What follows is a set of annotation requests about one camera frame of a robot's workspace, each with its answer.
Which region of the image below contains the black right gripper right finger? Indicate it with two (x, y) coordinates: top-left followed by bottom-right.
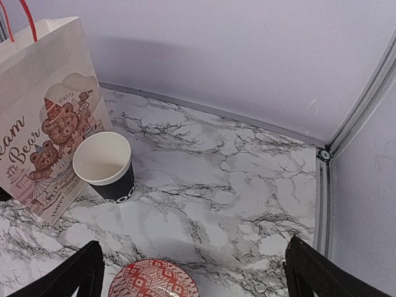
(283, 236), (387, 296)

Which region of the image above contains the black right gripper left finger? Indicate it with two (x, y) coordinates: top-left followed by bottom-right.
(27, 241), (104, 296)

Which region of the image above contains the black paper coffee cup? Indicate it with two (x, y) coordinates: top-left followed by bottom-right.
(72, 131), (136, 204)

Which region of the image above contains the white paper gift bag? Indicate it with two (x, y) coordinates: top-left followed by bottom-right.
(1, 17), (113, 224)

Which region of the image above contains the red patterned ceramic bowl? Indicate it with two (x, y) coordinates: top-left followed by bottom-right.
(108, 259), (200, 297)

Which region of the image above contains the right aluminium frame post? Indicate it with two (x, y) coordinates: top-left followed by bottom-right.
(313, 35), (395, 260)

